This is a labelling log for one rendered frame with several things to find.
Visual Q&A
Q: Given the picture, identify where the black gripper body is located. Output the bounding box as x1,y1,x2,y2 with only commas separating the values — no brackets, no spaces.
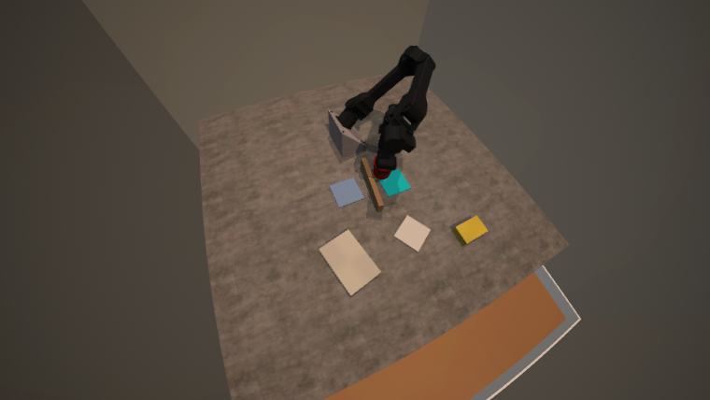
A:
376,123,397,170

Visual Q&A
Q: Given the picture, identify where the yellow rectangular block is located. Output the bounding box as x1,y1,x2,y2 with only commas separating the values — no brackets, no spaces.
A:
452,216,489,246

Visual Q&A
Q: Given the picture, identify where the tan flat rectangular pad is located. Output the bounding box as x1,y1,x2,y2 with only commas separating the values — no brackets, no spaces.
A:
319,230,381,296

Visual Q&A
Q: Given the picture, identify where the beige flat square tile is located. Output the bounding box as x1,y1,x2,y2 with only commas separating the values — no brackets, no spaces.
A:
394,215,431,252

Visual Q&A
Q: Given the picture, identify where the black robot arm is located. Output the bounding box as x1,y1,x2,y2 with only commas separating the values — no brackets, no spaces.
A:
336,46,436,154

